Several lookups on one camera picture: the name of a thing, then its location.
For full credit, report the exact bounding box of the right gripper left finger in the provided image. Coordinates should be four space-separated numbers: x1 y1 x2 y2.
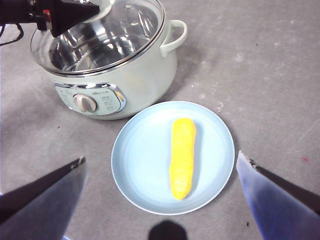
0 156 87 240

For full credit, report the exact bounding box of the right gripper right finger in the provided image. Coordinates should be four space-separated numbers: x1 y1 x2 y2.
236 149 320 240

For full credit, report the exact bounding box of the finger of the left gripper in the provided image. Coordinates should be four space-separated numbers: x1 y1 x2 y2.
49 0 101 38

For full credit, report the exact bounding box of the glass lid with green knob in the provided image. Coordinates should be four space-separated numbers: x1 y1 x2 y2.
29 0 166 75

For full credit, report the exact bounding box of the yellow corn cob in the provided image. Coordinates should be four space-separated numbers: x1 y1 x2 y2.
169 118 197 201

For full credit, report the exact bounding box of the pale green electric steamer pot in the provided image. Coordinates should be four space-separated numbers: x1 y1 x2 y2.
29 0 188 121

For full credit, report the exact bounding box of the blue round plate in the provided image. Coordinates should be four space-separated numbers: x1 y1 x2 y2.
110 100 236 216

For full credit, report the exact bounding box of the thin black cable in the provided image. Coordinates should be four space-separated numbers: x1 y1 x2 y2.
0 23 25 47

